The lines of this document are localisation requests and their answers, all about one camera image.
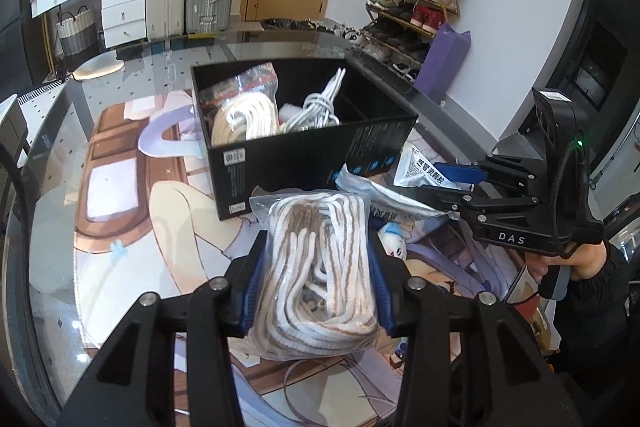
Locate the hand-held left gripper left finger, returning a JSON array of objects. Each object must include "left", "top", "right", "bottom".
[{"left": 57, "top": 229, "right": 269, "bottom": 427}]

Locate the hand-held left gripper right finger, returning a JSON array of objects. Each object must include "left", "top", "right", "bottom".
[{"left": 367, "top": 227, "right": 583, "bottom": 427}]

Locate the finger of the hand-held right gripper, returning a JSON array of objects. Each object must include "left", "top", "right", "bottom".
[
  {"left": 419, "top": 183, "right": 541, "bottom": 221},
  {"left": 434, "top": 156, "right": 542, "bottom": 188}
]

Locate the silver printed packet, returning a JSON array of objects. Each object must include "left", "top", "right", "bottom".
[{"left": 392, "top": 141, "right": 473, "bottom": 194}]

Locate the white plastic packet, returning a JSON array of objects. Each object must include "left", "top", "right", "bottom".
[{"left": 334, "top": 164, "right": 461, "bottom": 234}]

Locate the bag of striped rope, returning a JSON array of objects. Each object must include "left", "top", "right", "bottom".
[{"left": 248, "top": 187, "right": 387, "bottom": 363}]

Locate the black cardboard box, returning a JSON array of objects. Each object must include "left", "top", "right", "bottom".
[{"left": 191, "top": 59, "right": 420, "bottom": 222}]

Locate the white cable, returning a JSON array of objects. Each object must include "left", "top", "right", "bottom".
[{"left": 281, "top": 68, "right": 347, "bottom": 134}]

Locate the bag of cream rope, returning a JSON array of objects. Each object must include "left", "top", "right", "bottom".
[{"left": 210, "top": 89, "right": 281, "bottom": 146}]

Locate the person's right forearm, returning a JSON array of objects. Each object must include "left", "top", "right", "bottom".
[{"left": 542, "top": 249, "right": 640, "bottom": 389}]

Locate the person's right hand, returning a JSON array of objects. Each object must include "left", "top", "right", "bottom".
[{"left": 529, "top": 243, "right": 610, "bottom": 285}]

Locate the purple bag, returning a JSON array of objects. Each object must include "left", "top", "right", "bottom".
[{"left": 414, "top": 23, "right": 472, "bottom": 106}]

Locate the printed desk mat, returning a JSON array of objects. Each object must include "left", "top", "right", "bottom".
[{"left": 75, "top": 89, "right": 526, "bottom": 427}]

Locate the pile of sneakers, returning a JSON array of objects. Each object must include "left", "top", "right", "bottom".
[{"left": 262, "top": 18, "right": 372, "bottom": 46}]

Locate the white round stool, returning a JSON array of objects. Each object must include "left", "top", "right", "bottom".
[{"left": 70, "top": 57, "right": 126, "bottom": 82}]

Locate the grey side table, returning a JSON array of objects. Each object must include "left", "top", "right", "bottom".
[{"left": 0, "top": 82, "right": 31, "bottom": 168}]

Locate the woven basket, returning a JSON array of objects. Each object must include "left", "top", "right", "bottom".
[{"left": 55, "top": 6, "right": 97, "bottom": 58}]

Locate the white dresser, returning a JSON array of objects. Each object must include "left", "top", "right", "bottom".
[{"left": 30, "top": 0, "right": 149, "bottom": 50}]

